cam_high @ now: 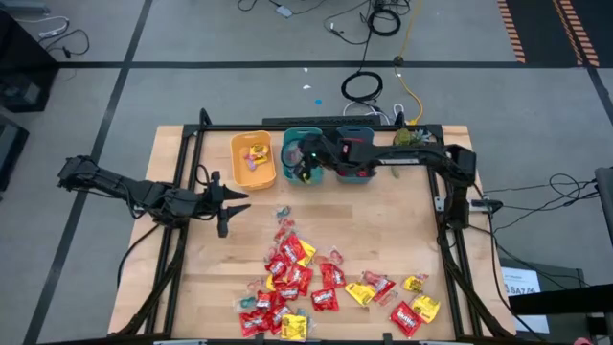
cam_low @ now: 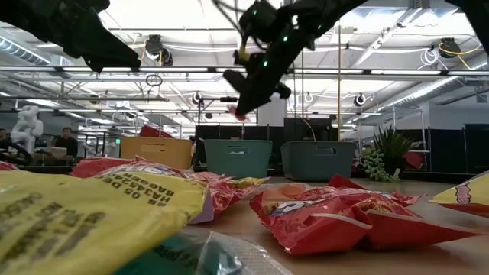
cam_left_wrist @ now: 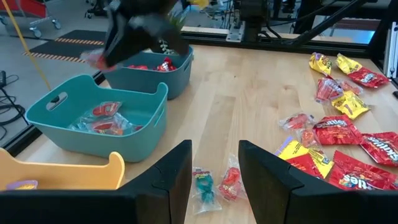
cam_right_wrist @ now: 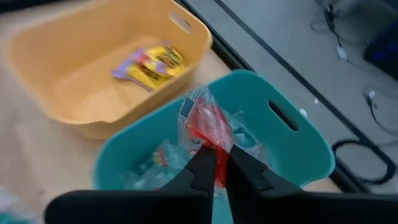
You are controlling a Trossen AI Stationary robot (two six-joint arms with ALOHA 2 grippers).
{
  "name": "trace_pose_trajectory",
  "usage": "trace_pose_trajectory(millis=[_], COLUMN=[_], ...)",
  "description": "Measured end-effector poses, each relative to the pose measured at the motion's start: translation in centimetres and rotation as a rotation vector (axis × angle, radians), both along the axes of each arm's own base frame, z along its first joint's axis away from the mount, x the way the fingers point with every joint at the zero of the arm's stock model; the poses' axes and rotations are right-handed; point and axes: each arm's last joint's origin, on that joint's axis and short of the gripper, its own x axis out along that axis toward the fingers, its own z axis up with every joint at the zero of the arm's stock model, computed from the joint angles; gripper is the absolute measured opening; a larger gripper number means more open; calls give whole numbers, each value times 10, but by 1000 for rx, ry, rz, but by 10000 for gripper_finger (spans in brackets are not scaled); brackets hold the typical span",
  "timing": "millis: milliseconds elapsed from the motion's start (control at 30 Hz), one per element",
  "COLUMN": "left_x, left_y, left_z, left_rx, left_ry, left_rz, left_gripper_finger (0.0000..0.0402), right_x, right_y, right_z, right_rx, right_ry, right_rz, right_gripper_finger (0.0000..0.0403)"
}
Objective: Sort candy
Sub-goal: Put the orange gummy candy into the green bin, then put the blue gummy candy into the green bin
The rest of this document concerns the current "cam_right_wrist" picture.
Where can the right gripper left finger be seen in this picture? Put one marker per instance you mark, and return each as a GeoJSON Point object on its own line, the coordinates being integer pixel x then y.
{"type": "Point", "coordinates": [140, 208]}

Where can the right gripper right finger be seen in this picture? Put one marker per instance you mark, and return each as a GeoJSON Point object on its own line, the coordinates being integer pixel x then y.
{"type": "Point", "coordinates": [280, 208]}

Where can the clear wrapper teal candy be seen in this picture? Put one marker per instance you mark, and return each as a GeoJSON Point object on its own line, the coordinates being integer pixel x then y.
{"type": "Point", "coordinates": [12, 214]}
{"type": "Point", "coordinates": [245, 137]}
{"type": "Point", "coordinates": [146, 180]}

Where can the clear wrapper red candy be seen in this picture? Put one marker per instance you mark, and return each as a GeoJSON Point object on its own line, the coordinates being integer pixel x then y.
{"type": "Point", "coordinates": [161, 155]}
{"type": "Point", "coordinates": [211, 127]}

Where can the yellow Sour Patch bag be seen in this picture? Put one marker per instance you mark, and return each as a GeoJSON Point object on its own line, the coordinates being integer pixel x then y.
{"type": "Point", "coordinates": [140, 73]}
{"type": "Point", "coordinates": [168, 57]}

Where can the teal plastic basket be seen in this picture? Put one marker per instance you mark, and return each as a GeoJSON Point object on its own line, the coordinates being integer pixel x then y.
{"type": "Point", "coordinates": [295, 155]}

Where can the yellow plastic basket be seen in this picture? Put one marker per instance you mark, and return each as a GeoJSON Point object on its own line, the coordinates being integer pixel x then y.
{"type": "Point", "coordinates": [93, 93]}

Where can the black cabinet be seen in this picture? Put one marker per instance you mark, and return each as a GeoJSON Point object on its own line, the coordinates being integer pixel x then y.
{"type": "Point", "coordinates": [384, 49]}

